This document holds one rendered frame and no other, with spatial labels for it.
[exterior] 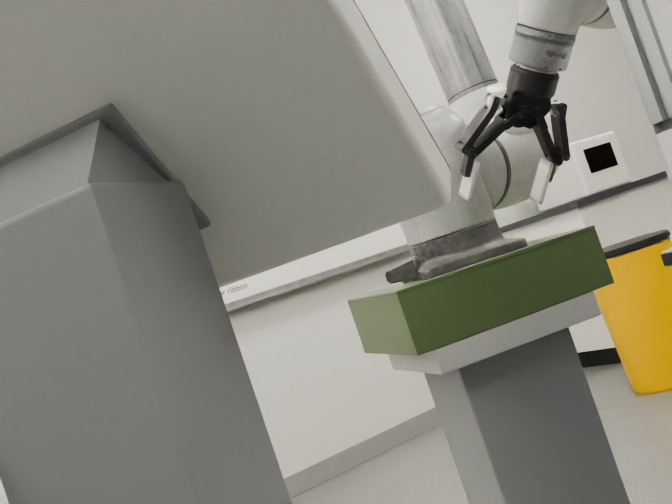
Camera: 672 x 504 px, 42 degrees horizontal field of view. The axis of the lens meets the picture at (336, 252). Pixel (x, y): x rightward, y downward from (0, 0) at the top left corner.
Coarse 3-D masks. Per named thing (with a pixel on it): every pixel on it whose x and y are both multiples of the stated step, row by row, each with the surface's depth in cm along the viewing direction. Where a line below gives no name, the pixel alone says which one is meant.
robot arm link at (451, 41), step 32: (416, 0) 160; (448, 0) 159; (448, 32) 158; (448, 64) 158; (480, 64) 158; (448, 96) 160; (480, 96) 155; (512, 128) 152; (512, 160) 150; (512, 192) 152
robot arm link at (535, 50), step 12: (516, 36) 129; (528, 36) 126; (540, 36) 125; (552, 36) 125; (564, 36) 126; (516, 48) 128; (528, 48) 127; (540, 48) 126; (552, 48) 126; (564, 48) 126; (516, 60) 129; (528, 60) 127; (540, 60) 127; (552, 60) 127; (564, 60) 128; (540, 72) 128; (552, 72) 129
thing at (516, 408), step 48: (480, 336) 132; (528, 336) 133; (432, 384) 151; (480, 384) 135; (528, 384) 136; (576, 384) 138; (480, 432) 134; (528, 432) 136; (576, 432) 137; (480, 480) 142; (528, 480) 135; (576, 480) 136
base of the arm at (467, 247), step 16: (496, 224) 144; (448, 240) 140; (464, 240) 139; (480, 240) 140; (496, 240) 141; (512, 240) 140; (416, 256) 144; (432, 256) 141; (448, 256) 139; (464, 256) 138; (480, 256) 139; (400, 272) 144; (416, 272) 144; (432, 272) 137
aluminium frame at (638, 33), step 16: (608, 0) 79; (624, 0) 79; (640, 0) 76; (656, 0) 75; (624, 16) 78; (640, 16) 77; (656, 16) 76; (624, 32) 79; (640, 32) 77; (656, 32) 76; (624, 48) 79; (640, 48) 78; (656, 48) 76; (640, 64) 78; (656, 64) 77; (640, 80) 79; (656, 80) 78; (656, 96) 78; (656, 112) 78
